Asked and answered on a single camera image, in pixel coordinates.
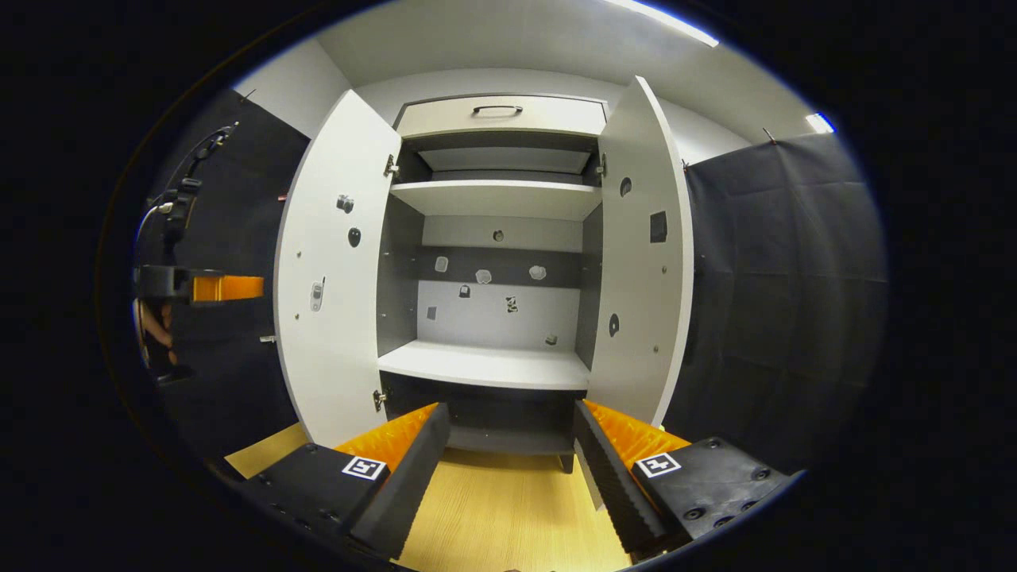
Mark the white cabinet shelf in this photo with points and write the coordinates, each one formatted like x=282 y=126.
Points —
x=485 y=365
x=493 y=199

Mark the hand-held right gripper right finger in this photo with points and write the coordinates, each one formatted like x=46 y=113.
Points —
x=612 y=485

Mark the black backdrop cloth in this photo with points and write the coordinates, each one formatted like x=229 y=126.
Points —
x=779 y=278
x=230 y=373

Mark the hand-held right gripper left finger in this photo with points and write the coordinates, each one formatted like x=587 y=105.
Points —
x=405 y=488

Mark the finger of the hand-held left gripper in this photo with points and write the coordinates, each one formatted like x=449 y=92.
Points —
x=230 y=287

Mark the short ceiling light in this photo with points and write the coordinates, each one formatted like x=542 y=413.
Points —
x=820 y=123

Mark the white cabinet drawer front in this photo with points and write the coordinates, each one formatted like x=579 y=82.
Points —
x=445 y=119

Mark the white shoe cabinet door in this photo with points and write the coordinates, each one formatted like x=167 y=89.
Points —
x=643 y=270
x=334 y=357

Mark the double-door shoe cabinet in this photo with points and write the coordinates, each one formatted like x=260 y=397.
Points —
x=401 y=278

